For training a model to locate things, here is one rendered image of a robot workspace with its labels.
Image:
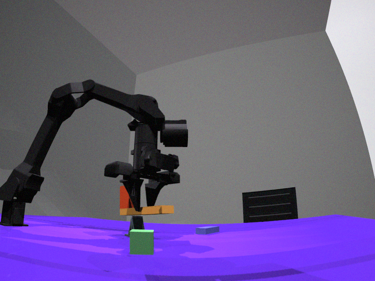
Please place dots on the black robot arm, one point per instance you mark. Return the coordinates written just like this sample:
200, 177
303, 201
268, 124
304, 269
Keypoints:
25, 180

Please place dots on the green cube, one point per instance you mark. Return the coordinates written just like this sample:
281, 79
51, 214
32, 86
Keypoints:
141, 242

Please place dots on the orange bar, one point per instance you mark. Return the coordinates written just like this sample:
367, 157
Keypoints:
127, 208

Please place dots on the blue rectangular block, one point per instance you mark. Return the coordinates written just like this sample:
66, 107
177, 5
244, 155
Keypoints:
207, 230

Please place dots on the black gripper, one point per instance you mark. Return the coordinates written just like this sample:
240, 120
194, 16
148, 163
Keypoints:
132, 174

